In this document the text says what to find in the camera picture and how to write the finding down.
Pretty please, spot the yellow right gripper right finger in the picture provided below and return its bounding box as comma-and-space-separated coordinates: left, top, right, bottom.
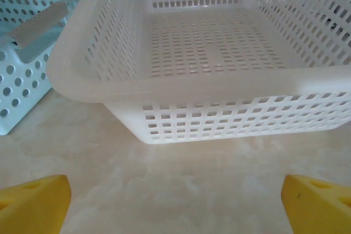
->
282, 173, 351, 234

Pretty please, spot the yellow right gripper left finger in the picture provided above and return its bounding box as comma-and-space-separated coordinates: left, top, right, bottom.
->
0, 174, 72, 234

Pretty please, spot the white plastic basket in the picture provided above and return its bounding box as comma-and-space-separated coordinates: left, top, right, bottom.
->
46, 0, 351, 146

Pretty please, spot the light blue plastic basket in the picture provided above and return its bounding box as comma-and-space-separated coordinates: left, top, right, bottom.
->
0, 0, 91, 136

